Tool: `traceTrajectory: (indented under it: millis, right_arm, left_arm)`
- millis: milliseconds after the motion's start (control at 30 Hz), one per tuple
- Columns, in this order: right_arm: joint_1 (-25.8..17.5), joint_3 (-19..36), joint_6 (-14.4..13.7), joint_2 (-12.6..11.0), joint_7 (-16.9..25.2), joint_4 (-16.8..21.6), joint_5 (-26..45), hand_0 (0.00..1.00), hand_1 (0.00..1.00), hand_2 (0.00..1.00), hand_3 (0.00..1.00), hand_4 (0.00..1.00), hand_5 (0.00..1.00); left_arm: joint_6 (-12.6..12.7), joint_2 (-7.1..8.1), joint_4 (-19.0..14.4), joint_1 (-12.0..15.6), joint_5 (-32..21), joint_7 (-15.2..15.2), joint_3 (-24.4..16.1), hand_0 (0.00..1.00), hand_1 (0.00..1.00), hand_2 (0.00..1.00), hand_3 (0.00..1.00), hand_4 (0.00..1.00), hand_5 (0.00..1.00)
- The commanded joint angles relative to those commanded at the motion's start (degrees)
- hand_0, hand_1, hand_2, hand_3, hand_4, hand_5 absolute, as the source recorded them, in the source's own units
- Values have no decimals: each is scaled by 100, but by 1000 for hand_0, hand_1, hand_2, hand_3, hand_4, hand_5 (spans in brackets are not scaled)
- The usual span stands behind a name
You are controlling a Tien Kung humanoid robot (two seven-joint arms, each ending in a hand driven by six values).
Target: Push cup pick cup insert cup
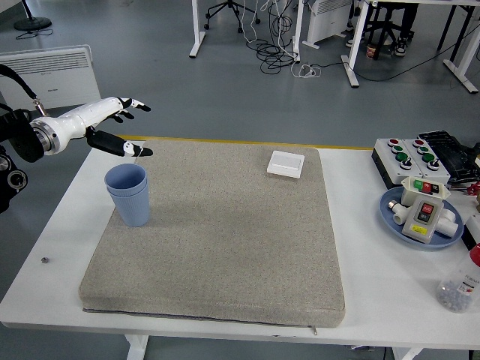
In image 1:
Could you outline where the blue plate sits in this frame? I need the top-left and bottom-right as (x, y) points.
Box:
(379, 187), (465, 251)

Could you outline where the white table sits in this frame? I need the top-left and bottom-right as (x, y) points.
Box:
(0, 139), (480, 360)

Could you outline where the white cable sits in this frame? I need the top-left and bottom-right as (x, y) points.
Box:
(291, 62), (323, 80)

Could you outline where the black stool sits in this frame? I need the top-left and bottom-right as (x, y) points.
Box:
(365, 0), (398, 61)

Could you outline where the black cable bundle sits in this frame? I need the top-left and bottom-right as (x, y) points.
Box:
(245, 0), (301, 75)

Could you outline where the grey-brown cushion mat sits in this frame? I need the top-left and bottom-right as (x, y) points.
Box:
(79, 139), (347, 328)

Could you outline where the white pipe tee fitting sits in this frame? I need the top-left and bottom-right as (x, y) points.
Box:
(436, 208), (463, 239)

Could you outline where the large white panel heater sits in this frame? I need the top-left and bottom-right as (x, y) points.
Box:
(0, 44), (102, 113)

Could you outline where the white button control box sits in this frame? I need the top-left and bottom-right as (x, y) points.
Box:
(400, 137), (452, 185)
(376, 137), (425, 181)

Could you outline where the beige red-black push-button switch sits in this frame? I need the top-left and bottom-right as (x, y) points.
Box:
(402, 196), (446, 243)

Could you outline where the seated person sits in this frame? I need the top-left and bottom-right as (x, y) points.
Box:
(344, 0), (419, 58)

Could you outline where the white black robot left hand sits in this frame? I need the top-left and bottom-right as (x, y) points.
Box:
(52, 96), (154, 158)

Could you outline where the black plastic tray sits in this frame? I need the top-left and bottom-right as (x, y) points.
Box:
(418, 130), (480, 185)

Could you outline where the clear bottle with red cap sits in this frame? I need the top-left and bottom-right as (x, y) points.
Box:
(436, 243), (480, 314)

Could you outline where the white fitting with metal end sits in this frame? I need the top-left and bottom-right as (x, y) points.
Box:
(387, 200), (412, 226)

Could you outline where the white desk leg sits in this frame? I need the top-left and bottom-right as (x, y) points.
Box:
(188, 0), (206, 59)
(443, 0), (480, 94)
(293, 0), (305, 63)
(340, 0), (372, 89)

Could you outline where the blue ribbed plastic cup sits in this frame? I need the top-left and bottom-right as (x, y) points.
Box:
(103, 163), (149, 198)
(106, 183), (152, 228)

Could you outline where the black office chair base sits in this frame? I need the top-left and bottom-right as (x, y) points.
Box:
(204, 0), (262, 34)

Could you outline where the small white panel heater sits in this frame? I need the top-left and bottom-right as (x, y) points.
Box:
(301, 0), (356, 50)

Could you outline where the white wall switch panel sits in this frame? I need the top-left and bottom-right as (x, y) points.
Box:
(266, 150), (306, 180)

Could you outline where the black round stand base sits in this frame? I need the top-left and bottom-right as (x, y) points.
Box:
(13, 0), (53, 32)

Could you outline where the cream green-red button switch box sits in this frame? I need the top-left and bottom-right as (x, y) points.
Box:
(400, 175), (451, 206)

